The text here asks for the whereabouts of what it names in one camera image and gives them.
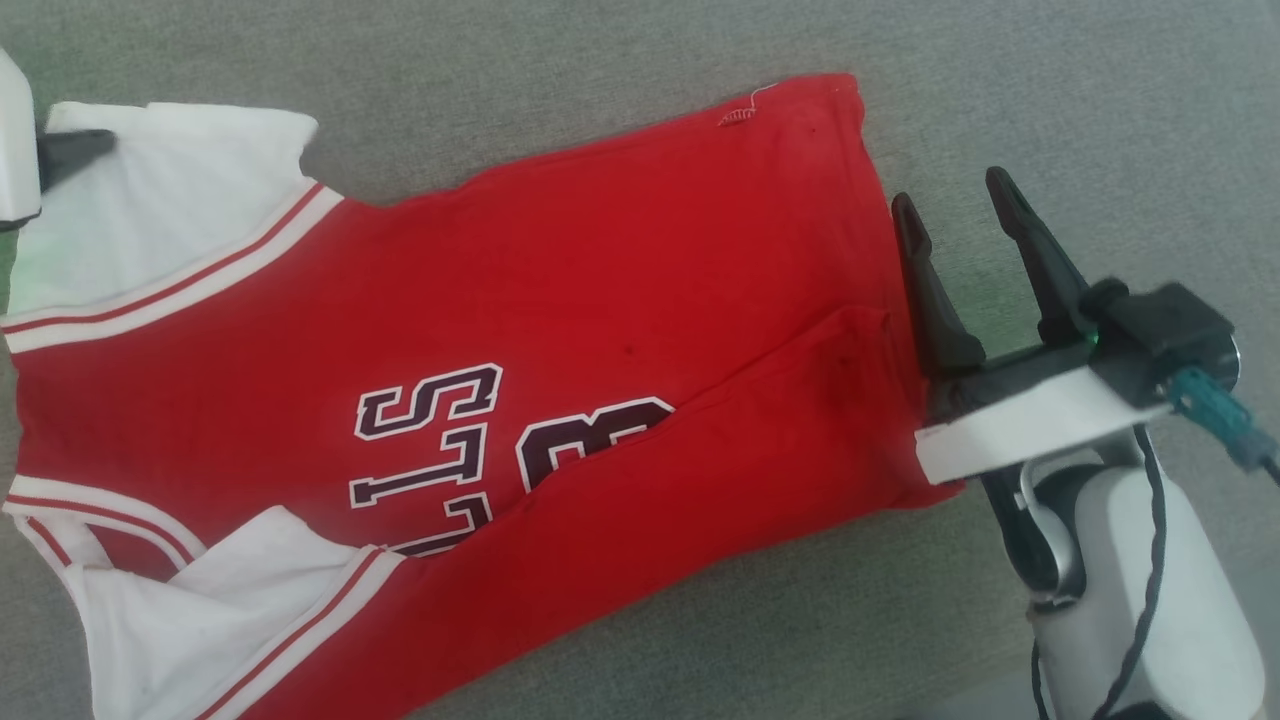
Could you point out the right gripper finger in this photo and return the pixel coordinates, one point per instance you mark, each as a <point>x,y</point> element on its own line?
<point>1045,280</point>
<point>935,320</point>

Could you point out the red white basketball jersey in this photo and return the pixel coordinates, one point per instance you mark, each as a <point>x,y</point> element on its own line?
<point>600,330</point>

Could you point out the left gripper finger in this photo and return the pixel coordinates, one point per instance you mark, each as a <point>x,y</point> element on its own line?
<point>70,152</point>

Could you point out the teal right camera connector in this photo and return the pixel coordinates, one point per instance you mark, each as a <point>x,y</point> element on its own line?
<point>1215,410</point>

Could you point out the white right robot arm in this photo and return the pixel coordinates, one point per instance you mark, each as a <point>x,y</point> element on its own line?
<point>1190,600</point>

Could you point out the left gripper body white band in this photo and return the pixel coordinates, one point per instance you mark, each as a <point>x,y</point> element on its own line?
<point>15,150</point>

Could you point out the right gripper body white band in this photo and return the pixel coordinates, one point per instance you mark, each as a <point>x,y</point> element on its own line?
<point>1030,415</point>

